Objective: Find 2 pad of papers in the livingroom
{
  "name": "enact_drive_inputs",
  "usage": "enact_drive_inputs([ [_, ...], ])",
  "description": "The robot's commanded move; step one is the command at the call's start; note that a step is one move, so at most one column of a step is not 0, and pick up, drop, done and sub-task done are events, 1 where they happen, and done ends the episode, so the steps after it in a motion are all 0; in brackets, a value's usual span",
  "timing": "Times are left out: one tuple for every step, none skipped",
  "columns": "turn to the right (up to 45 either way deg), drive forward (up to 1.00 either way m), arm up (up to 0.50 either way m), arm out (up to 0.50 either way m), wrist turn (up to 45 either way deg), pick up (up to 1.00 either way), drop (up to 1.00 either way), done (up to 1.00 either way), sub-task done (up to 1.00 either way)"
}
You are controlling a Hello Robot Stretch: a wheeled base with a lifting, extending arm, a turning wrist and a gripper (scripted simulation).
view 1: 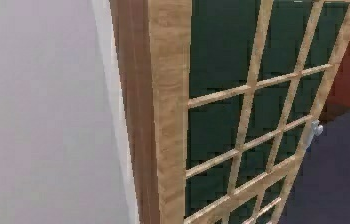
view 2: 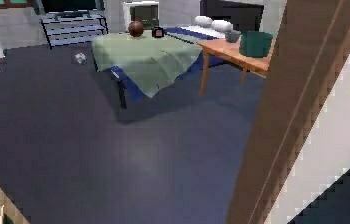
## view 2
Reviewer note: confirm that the bed with green blanket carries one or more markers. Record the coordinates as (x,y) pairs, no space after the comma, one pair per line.
(143,56)

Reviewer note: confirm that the orange wooden table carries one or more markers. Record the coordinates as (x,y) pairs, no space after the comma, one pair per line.
(228,53)

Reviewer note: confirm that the black alarm clock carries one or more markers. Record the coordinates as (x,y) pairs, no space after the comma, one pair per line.
(158,32)

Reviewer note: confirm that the brown ball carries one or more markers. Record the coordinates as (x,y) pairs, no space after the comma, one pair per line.
(136,29)

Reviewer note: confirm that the grey bowl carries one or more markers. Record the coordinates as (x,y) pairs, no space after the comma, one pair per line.
(232,36)

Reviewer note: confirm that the white pillow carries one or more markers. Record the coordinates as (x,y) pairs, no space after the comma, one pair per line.
(203,21)
(221,25)

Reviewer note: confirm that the white framed dark window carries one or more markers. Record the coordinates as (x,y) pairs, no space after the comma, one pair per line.
(144,14)

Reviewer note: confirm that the dark green round container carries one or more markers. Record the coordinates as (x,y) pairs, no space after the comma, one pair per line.
(255,44)

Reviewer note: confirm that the white crumpled object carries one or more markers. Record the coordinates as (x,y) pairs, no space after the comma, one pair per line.
(80,58)

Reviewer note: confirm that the black cabinet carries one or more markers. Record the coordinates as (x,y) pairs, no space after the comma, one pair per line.
(233,15)

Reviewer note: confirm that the brown wooden door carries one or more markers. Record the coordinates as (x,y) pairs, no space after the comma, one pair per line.
(293,126)

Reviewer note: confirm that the black shelf stand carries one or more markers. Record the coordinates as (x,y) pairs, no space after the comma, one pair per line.
(73,28)

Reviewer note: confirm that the black television set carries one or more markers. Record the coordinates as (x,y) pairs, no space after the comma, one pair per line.
(70,6)

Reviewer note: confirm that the light wooden furniture edge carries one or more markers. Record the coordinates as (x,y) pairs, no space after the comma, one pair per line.
(1,200)

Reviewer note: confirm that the red framed window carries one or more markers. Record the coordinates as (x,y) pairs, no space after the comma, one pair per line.
(6,3)

